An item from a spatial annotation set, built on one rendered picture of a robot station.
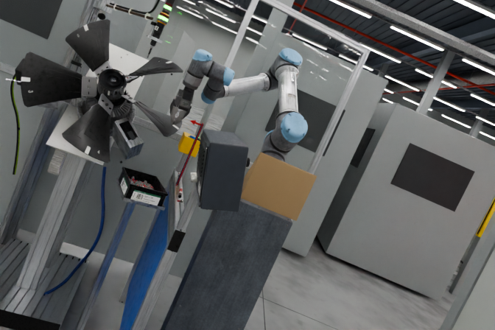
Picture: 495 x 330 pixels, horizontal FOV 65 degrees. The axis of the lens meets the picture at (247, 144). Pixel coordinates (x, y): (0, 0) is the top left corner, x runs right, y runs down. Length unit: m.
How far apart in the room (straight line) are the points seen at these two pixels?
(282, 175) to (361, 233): 3.62
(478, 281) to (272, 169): 1.16
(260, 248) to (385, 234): 3.73
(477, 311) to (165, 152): 1.92
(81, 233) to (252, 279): 1.48
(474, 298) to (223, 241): 1.24
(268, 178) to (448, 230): 4.15
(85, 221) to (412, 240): 3.94
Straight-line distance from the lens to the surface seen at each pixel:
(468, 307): 2.23
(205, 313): 1.73
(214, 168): 1.06
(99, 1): 2.39
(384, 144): 4.99
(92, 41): 1.99
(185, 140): 2.10
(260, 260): 1.63
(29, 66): 1.85
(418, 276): 5.58
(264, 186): 1.59
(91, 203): 2.75
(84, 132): 1.69
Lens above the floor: 1.36
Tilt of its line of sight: 5 degrees down
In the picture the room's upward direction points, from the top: 24 degrees clockwise
